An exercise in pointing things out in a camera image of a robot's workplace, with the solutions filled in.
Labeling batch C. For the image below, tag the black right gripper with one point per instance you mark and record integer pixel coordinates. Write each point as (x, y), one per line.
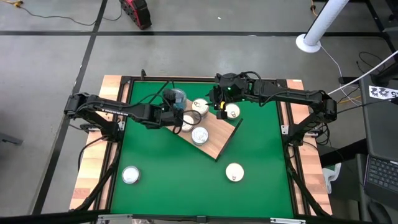
(230, 88)

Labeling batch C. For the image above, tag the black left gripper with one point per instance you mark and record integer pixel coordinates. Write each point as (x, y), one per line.
(171, 117)

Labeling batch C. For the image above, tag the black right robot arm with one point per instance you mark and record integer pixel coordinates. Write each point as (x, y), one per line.
(295, 96)

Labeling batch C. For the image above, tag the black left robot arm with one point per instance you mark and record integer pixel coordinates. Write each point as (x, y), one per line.
(124, 110)

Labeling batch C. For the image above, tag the black clamp hook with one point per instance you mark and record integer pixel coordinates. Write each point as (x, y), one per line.
(143, 74)

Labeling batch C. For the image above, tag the red black floor machine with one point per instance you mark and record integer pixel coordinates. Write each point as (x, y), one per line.
(136, 12)

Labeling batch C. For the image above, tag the white pole with round base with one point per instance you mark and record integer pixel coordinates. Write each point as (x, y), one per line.
(306, 43)

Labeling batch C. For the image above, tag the white bag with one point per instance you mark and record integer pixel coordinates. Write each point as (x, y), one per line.
(331, 177)

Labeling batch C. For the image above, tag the white marker tag paper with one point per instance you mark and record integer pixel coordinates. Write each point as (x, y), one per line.
(381, 92)

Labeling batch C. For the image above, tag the gray desk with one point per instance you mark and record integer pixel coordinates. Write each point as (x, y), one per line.
(388, 143)

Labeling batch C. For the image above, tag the black laptop keyboard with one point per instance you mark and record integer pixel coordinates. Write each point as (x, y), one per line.
(384, 177)

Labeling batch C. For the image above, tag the wooden shelf black metal frame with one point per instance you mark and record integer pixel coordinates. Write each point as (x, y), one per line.
(217, 133)

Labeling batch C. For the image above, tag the gray camera mount bracket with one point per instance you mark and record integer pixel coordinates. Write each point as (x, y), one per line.
(201, 219)

